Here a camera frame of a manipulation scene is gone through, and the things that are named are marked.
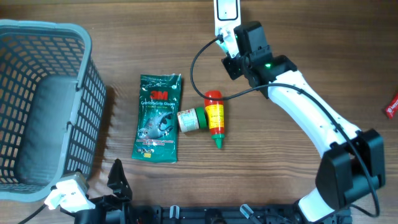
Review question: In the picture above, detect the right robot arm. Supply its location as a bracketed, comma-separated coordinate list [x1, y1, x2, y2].
[215, 21, 386, 223]

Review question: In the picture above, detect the white barcode scanner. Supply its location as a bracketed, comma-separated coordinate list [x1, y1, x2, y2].
[213, 0, 241, 36]

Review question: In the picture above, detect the black right camera cable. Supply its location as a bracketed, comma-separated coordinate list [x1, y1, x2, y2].
[189, 34, 381, 218]

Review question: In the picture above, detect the black left camera cable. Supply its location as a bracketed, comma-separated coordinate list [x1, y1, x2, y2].
[19, 203, 48, 224]

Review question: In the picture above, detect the white jar green lid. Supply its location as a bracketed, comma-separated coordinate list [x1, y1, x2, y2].
[177, 107, 208, 133]

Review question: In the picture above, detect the red candy stick pack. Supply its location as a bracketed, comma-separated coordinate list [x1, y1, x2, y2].
[384, 94, 398, 119]

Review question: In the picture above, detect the green 3M gloves package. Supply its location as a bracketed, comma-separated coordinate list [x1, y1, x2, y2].
[132, 74, 182, 163]

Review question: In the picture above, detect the red chili sauce bottle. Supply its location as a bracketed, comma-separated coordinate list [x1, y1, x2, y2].
[205, 99, 225, 149]

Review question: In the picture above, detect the grey plastic shopping basket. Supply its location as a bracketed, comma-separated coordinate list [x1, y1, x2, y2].
[1, 19, 106, 202]

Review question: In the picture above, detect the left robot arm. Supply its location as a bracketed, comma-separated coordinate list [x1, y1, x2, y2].
[73, 159, 133, 224]

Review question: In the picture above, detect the black camera cable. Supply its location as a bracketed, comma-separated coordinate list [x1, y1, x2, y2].
[189, 34, 381, 218]
[19, 203, 48, 224]

